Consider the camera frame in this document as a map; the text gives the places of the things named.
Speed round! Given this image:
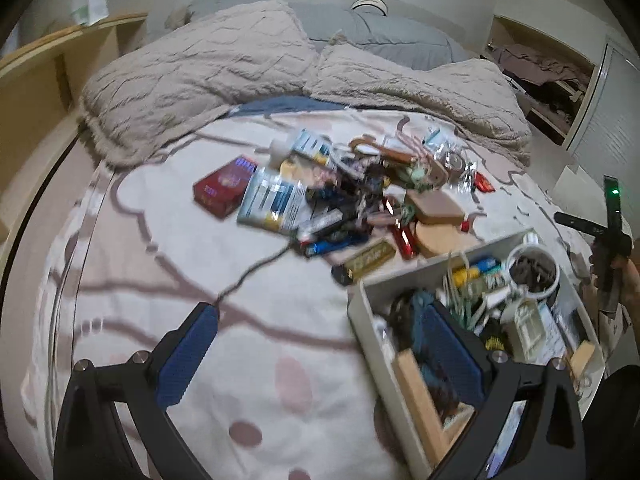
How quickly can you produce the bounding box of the person's right hand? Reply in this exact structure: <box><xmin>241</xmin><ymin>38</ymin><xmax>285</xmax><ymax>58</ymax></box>
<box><xmin>617</xmin><ymin>255</ymin><xmax>640</xmax><ymax>306</ymax></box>

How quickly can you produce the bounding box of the blue white tissue packet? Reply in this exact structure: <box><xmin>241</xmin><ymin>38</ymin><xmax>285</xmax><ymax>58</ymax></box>
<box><xmin>236</xmin><ymin>167</ymin><xmax>311</xmax><ymax>235</ymax></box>

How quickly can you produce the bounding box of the dark blue cloth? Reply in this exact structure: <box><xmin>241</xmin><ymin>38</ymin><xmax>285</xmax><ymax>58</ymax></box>
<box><xmin>230</xmin><ymin>95</ymin><xmax>346</xmax><ymax>118</ymax></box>

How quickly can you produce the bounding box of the gold black lighter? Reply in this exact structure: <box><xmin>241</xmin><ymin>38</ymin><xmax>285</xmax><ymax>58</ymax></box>
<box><xmin>331</xmin><ymin>237</ymin><xmax>397</xmax><ymax>287</ymax></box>

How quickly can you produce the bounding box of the white sliding door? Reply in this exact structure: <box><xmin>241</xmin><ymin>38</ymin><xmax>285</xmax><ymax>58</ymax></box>
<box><xmin>565</xmin><ymin>35</ymin><xmax>640</xmax><ymax>181</ymax></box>

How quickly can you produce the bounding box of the round wooden coaster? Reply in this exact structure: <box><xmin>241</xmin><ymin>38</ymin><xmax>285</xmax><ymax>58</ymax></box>
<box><xmin>415</xmin><ymin>220</ymin><xmax>481</xmax><ymax>258</ymax></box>

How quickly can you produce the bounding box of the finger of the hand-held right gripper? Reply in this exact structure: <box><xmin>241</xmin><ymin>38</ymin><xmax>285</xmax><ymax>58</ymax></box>
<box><xmin>554</xmin><ymin>211</ymin><xmax>608</xmax><ymax>236</ymax></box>

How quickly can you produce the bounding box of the grey pillow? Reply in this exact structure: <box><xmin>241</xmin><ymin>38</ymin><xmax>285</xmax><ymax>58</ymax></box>
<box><xmin>165</xmin><ymin>0</ymin><xmax>481</xmax><ymax>71</ymax></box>

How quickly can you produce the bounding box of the red cigarette box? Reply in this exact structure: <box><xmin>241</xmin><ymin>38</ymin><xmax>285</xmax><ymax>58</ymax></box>
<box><xmin>192</xmin><ymin>155</ymin><xmax>261</xmax><ymax>220</ymax></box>

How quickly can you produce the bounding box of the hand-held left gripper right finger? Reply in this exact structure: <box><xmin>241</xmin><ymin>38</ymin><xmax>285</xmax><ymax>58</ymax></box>
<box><xmin>419</xmin><ymin>302</ymin><xmax>586</xmax><ymax>480</ymax></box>

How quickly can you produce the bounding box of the closet shelf with clothes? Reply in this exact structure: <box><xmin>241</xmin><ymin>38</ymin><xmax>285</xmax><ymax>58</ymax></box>
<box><xmin>482</xmin><ymin>14</ymin><xmax>598</xmax><ymax>136</ymax></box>

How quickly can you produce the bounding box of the white round tub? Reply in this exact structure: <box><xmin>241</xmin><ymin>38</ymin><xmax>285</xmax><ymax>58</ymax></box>
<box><xmin>505</xmin><ymin>242</ymin><xmax>561</xmax><ymax>301</ymax></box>

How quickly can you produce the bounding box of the long wooden board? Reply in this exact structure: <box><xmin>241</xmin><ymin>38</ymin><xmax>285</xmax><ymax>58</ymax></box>
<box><xmin>392</xmin><ymin>350</ymin><xmax>453</xmax><ymax>466</ymax></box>

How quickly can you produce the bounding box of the beige fluffy blanket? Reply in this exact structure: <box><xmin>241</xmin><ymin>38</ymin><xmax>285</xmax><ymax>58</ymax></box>
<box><xmin>80</xmin><ymin>0</ymin><xmax>533</xmax><ymax>171</ymax></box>

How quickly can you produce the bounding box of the clear plastic bag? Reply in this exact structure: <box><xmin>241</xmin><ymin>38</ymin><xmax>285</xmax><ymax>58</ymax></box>
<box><xmin>430</xmin><ymin>145</ymin><xmax>473</xmax><ymax>181</ymax></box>

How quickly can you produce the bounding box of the pink patterned bed sheet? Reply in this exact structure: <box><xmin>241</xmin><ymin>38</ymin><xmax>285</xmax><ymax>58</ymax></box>
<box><xmin>15</xmin><ymin>105</ymin><xmax>608</xmax><ymax>480</ymax></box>

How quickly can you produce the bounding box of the small white bottle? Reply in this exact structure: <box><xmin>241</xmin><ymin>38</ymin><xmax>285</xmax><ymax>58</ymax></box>
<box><xmin>269</xmin><ymin>137</ymin><xmax>293</xmax><ymax>167</ymax></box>

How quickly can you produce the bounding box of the red lighter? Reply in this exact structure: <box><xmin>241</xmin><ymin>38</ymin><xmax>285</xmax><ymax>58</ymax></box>
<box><xmin>382</xmin><ymin>197</ymin><xmax>418</xmax><ymax>260</ymax></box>

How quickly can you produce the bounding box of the white container box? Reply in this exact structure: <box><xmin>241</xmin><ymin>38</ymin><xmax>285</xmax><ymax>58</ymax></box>
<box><xmin>346</xmin><ymin>230</ymin><xmax>606</xmax><ymax>480</ymax></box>

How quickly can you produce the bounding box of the wooden bedside shelf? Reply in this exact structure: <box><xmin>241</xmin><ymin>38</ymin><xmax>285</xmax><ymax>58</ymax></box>
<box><xmin>0</xmin><ymin>12</ymin><xmax>148</xmax><ymax>241</ymax></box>

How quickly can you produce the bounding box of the blue yellow lighter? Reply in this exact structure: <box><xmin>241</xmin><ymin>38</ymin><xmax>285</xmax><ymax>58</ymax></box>
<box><xmin>467</xmin><ymin>256</ymin><xmax>503</xmax><ymax>276</ymax></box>

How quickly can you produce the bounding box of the cream plastic holder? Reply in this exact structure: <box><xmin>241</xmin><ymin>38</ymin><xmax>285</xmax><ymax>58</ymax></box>
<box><xmin>500</xmin><ymin>302</ymin><xmax>546</xmax><ymax>361</ymax></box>

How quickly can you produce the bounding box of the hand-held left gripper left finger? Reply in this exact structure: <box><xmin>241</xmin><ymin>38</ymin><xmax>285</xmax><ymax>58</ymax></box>
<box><xmin>52</xmin><ymin>301</ymin><xmax>219</xmax><ymax>480</ymax></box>

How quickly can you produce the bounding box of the brown wooden block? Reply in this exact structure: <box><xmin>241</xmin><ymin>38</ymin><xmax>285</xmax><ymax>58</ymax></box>
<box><xmin>407</xmin><ymin>189</ymin><xmax>466</xmax><ymax>225</ymax></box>

